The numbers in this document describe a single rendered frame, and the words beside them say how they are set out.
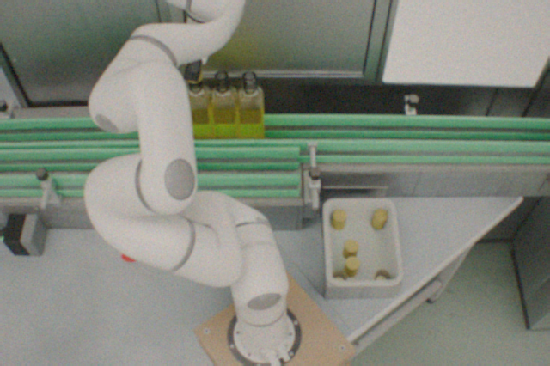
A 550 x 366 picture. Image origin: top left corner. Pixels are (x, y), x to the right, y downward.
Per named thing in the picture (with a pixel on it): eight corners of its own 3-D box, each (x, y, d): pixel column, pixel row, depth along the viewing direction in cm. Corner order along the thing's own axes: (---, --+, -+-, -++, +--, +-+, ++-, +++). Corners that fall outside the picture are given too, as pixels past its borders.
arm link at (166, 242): (200, 273, 77) (118, 243, 67) (138, 271, 85) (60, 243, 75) (219, 179, 81) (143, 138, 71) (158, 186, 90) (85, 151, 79)
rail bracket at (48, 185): (67, 198, 132) (50, 167, 121) (62, 225, 128) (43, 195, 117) (51, 198, 132) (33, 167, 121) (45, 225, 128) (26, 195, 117)
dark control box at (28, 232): (48, 229, 141) (37, 213, 134) (42, 257, 137) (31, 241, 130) (20, 228, 141) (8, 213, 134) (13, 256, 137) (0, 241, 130)
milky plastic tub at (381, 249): (388, 215, 143) (394, 197, 136) (397, 298, 131) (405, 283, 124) (320, 216, 143) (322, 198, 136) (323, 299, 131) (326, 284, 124)
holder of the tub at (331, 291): (385, 198, 147) (390, 182, 140) (396, 298, 132) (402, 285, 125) (319, 198, 147) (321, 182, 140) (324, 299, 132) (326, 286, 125)
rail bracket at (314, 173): (316, 162, 136) (320, 130, 126) (320, 224, 127) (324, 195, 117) (304, 162, 136) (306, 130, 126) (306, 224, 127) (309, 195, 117)
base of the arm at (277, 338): (312, 358, 114) (314, 329, 102) (257, 386, 111) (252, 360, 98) (277, 298, 122) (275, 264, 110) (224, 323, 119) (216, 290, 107)
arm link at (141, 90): (179, 120, 91) (249, 104, 82) (118, 229, 80) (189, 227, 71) (112, 47, 81) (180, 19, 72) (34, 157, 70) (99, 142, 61)
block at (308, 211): (315, 185, 141) (317, 168, 135) (317, 218, 136) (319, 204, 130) (301, 185, 141) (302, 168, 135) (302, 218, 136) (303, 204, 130)
